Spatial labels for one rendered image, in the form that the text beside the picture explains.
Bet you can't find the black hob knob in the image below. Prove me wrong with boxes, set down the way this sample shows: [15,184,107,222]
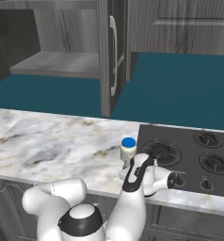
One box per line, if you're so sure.
[200,176,214,191]

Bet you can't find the black gas hob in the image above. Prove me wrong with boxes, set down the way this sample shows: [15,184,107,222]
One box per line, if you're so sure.
[136,123,224,199]

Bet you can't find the grey wooden cupboard door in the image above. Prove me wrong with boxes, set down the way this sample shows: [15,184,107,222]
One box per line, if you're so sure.
[96,0,129,119]

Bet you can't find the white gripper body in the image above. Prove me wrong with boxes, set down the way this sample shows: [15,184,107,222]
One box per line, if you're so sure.
[118,158,134,183]

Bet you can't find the white jar with blue lid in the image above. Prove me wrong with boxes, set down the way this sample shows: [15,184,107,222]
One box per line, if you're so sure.
[120,137,137,165]

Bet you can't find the grey base cupboards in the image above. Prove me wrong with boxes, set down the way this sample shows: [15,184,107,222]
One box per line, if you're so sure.
[0,177,224,241]

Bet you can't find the grey open wall cupboard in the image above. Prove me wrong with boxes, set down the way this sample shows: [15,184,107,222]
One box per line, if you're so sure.
[0,0,112,118]

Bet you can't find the pale curved door handle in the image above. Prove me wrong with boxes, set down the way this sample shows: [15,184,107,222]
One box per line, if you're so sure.
[108,15,119,98]

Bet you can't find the grey closed wall cupboard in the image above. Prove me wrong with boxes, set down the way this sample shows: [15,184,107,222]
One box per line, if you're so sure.
[125,0,224,82]

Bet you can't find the grey wooden cupboard shelf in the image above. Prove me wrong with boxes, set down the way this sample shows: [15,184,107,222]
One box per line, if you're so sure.
[9,51,101,80]

